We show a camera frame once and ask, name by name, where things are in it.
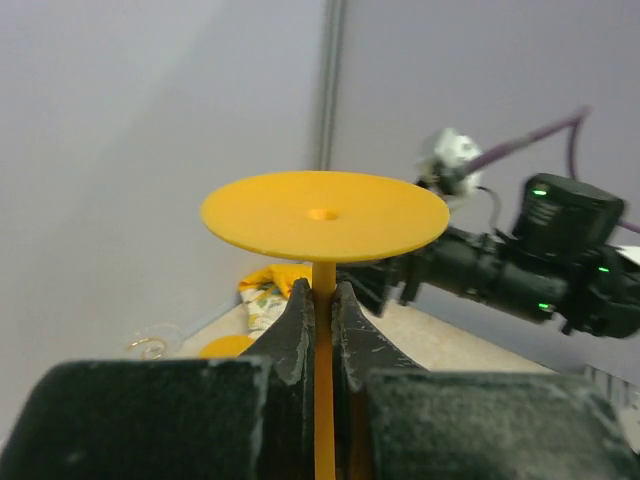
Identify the yellow patterned cloth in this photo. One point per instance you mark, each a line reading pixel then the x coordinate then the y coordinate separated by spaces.
pixel 265 294

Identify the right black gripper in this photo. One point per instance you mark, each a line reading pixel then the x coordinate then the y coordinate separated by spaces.
pixel 459 262

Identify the clear wine glass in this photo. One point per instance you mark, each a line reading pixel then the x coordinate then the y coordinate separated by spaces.
pixel 172 334

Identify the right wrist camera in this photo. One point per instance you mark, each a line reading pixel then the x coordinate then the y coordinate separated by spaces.
pixel 441 162

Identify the orange wine glass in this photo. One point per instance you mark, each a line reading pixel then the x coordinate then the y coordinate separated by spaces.
pixel 226 347
pixel 324 218

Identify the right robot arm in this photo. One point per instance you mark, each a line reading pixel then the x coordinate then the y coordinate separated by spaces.
pixel 556 261

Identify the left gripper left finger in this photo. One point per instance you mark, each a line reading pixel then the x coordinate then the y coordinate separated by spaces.
pixel 249 417

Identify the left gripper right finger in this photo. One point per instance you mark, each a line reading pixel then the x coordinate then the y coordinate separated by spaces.
pixel 397 420

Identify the gold wire wine glass rack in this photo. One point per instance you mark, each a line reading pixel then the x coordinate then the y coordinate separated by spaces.
pixel 147 349

